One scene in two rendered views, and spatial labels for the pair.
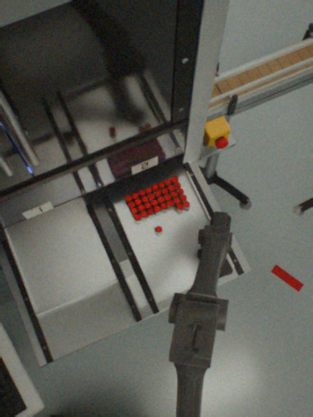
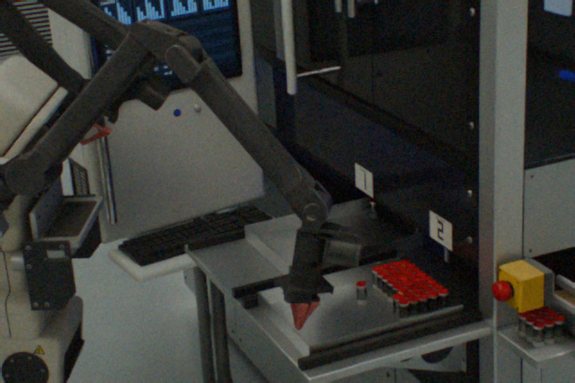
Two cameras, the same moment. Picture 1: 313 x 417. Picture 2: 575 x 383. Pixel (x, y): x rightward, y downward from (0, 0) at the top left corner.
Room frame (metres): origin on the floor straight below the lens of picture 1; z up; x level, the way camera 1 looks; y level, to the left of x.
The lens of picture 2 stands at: (0.32, -2.13, 2.00)
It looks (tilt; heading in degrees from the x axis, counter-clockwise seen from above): 22 degrees down; 91
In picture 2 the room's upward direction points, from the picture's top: 4 degrees counter-clockwise
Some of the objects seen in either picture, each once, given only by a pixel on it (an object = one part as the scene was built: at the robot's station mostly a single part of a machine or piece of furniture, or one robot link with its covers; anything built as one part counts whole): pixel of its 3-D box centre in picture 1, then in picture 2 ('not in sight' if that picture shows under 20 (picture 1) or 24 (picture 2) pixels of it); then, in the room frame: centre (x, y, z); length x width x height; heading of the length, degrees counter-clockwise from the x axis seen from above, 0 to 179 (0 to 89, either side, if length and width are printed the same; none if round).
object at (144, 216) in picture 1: (160, 209); (394, 292); (0.49, -0.01, 0.90); 0.18 x 0.02 x 0.05; 113
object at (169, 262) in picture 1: (172, 234); (358, 305); (0.41, -0.05, 0.90); 0.34 x 0.26 x 0.04; 24
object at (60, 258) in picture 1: (57, 247); (331, 236); (0.37, 0.31, 0.90); 0.34 x 0.26 x 0.04; 24
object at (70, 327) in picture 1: (116, 247); (338, 280); (0.37, 0.12, 0.87); 0.70 x 0.48 x 0.02; 114
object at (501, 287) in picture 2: (221, 142); (504, 290); (0.68, -0.20, 0.99); 0.04 x 0.04 x 0.04; 24
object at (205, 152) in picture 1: (209, 134); (546, 341); (0.76, -0.18, 0.87); 0.14 x 0.13 x 0.02; 24
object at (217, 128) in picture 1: (214, 129); (524, 285); (0.72, -0.18, 1.00); 0.08 x 0.07 x 0.07; 24
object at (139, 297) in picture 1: (133, 283); not in sight; (0.25, 0.07, 0.91); 0.14 x 0.03 x 0.06; 25
